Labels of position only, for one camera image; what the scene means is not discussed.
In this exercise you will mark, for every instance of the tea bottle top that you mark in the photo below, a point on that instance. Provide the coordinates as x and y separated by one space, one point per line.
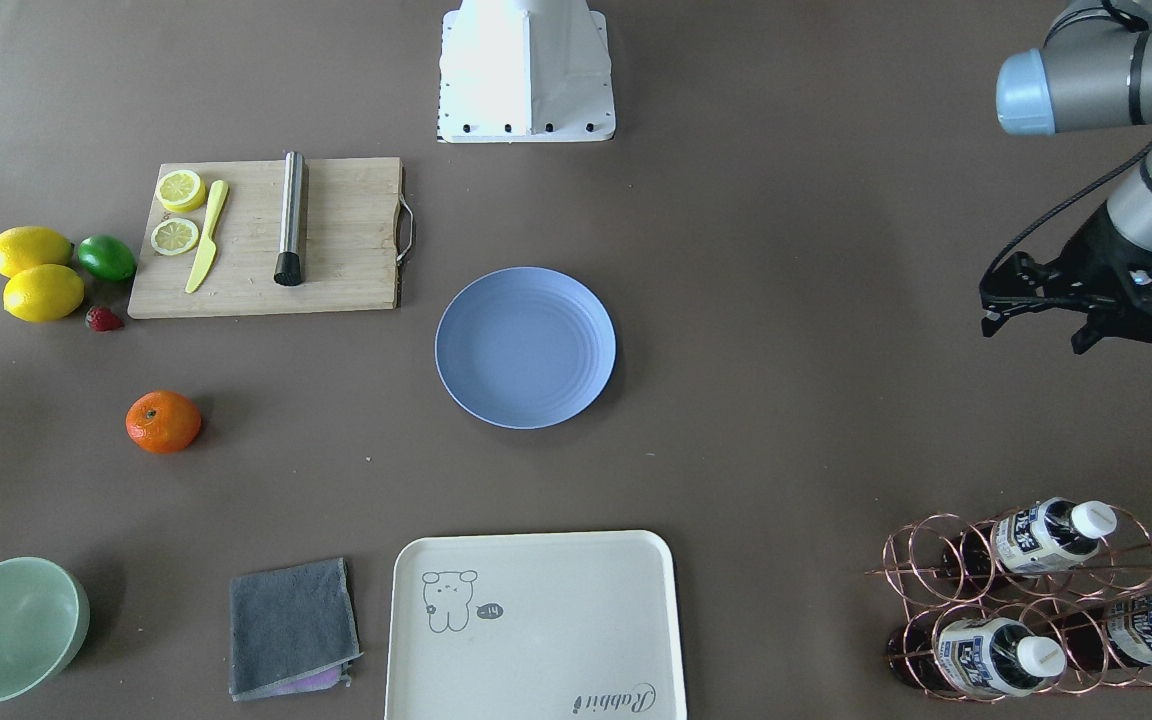
1048 536

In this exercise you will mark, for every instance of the lemon half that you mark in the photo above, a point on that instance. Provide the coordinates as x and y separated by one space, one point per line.
181 191
174 236

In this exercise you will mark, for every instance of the steel muddler black tip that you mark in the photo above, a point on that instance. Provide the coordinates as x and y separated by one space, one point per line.
288 269

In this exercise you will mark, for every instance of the copper wire bottle rack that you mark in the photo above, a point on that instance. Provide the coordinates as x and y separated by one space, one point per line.
1054 597

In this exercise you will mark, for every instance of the tea bottle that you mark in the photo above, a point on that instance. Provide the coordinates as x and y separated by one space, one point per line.
1118 636
1048 536
975 659

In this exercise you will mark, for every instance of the lemon half lower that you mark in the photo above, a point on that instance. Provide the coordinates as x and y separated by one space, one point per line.
174 236

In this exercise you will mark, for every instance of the yellow lemon lower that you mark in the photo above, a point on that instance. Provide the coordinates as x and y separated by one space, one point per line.
43 293

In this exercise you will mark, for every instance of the green bowl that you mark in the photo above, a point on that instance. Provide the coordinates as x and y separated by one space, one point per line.
44 619

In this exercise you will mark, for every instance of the red strawberry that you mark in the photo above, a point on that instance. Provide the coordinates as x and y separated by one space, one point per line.
102 319

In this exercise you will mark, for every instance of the grey folded cloth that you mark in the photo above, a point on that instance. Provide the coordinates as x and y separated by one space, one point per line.
292 630

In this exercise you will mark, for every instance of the cream rabbit tray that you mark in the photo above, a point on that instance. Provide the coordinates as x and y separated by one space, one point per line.
576 625

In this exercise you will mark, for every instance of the yellow lemon upper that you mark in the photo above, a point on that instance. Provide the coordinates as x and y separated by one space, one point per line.
26 246

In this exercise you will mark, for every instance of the blue plate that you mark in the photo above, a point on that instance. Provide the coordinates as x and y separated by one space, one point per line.
525 348

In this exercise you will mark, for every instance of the orange fruit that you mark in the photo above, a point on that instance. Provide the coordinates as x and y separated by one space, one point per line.
163 422

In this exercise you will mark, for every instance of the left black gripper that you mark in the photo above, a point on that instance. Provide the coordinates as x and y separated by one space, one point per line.
1099 243

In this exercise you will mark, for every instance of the lemon half upper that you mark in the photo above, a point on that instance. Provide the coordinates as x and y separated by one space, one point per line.
181 191

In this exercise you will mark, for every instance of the yellow lemon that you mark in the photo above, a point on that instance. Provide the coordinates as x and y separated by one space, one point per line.
26 246
43 293

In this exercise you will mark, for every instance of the wooden cutting board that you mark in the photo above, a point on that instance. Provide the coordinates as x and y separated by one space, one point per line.
349 245

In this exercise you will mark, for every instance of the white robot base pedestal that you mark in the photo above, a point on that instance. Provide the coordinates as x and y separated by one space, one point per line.
525 72

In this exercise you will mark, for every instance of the yellow plastic knife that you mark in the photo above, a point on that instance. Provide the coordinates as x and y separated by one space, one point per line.
207 248

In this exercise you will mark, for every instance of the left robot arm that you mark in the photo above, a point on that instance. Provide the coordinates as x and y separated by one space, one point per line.
1093 71

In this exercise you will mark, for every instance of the green lime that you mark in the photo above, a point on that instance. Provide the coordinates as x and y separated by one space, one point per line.
106 258

